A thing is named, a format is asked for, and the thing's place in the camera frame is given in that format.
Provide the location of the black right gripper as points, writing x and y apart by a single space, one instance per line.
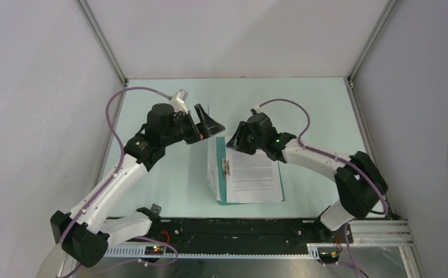
238 142

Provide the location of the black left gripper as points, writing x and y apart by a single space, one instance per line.
207 127

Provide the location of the teal file folder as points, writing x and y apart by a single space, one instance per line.
240 178

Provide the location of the printed paper sheet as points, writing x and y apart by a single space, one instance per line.
253 179
216 150

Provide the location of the metal folder clip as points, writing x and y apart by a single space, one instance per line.
226 168

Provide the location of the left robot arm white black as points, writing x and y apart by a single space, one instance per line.
82 232

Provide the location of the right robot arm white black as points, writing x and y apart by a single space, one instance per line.
359 183

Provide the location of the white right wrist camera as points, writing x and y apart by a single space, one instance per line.
256 110

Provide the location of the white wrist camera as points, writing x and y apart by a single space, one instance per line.
256 110
177 101

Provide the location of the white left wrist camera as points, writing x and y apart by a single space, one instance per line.
177 101

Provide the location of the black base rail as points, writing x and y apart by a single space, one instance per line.
238 236

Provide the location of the aluminium frame post left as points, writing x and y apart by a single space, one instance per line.
101 39

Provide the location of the aluminium frame post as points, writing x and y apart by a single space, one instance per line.
373 38
101 39

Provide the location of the aluminium frame post right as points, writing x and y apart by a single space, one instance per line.
373 38

